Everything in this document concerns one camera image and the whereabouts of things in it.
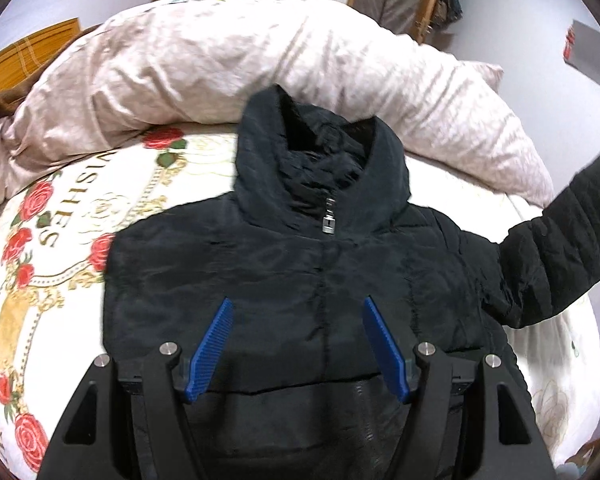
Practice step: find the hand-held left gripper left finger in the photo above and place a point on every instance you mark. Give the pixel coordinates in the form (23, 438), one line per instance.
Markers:
(211, 350)

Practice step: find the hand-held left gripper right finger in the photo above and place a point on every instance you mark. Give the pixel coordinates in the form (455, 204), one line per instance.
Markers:
(384, 350)

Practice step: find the black puffer jacket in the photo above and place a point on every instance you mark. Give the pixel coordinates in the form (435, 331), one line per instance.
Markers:
(280, 270)

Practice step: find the dark hanging clothes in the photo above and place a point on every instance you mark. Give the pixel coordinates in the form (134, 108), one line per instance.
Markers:
(450, 0)

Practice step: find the white rose print blanket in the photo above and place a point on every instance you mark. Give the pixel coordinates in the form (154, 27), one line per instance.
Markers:
(55, 270)

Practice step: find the pink patterned duvet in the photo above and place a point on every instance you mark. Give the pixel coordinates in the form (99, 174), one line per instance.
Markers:
(180, 70)

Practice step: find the brown cloth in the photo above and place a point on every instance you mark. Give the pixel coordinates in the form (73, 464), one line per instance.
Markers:
(0, 105)

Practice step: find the orange wooden headboard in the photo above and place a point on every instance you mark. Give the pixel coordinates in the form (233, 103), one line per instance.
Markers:
(30, 55)

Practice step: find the red wall ornament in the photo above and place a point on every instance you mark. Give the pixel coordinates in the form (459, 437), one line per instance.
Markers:
(569, 42)

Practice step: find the grey wall panel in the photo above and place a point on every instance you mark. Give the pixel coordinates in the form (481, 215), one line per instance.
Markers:
(592, 55)

